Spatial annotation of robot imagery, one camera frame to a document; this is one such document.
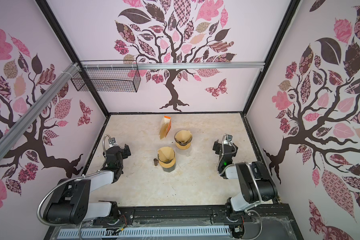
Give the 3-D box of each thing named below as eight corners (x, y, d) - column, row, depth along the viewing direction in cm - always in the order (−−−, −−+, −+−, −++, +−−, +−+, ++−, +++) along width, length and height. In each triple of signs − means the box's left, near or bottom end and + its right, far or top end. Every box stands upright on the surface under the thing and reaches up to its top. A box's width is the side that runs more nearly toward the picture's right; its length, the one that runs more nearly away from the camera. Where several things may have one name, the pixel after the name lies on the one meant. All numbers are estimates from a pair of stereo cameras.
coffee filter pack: (157, 137, 107) (155, 129, 99) (165, 124, 115) (164, 115, 108) (164, 140, 105) (163, 131, 98) (172, 126, 114) (171, 117, 106)
